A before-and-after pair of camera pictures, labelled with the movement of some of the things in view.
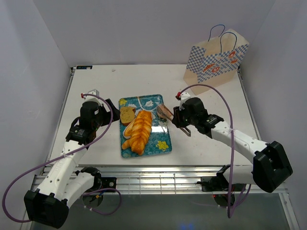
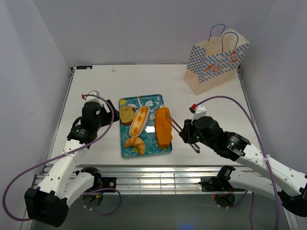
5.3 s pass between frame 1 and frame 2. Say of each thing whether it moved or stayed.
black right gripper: moved
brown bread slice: stayed
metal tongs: moved
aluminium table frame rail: stayed
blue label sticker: stayed
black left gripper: stayed
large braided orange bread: moved
